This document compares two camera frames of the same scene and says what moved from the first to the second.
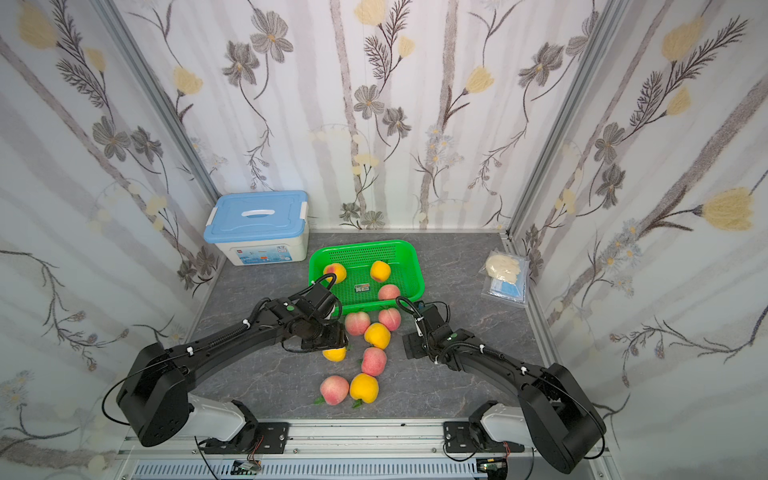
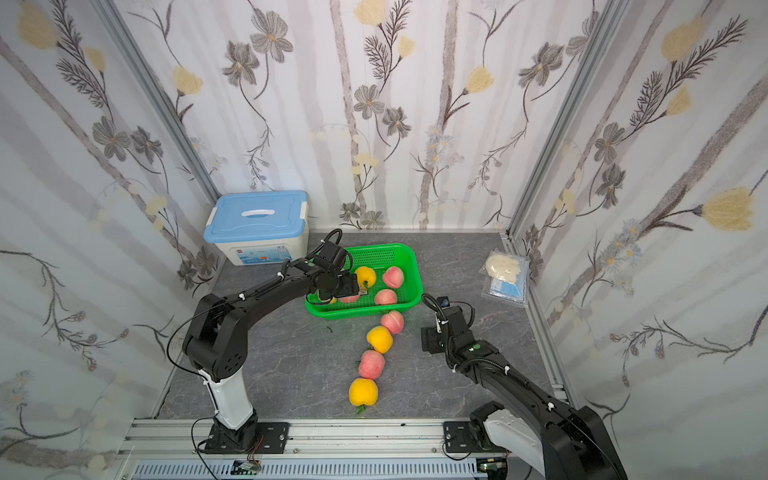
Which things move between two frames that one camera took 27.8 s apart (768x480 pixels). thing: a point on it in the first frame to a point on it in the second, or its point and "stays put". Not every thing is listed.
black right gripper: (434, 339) to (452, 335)
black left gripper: (338, 340) to (351, 286)
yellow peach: (378, 335) stays put
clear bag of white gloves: (502, 266) stays put
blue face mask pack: (514, 291) stays put
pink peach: (374, 361) stays put
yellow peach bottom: (365, 387) stays put
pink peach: (388, 292) stays put
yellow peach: (380, 271) to (366, 274)
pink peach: (334, 389) to (393, 277)
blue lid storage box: (260, 227) stays put
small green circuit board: (245, 467) stays put
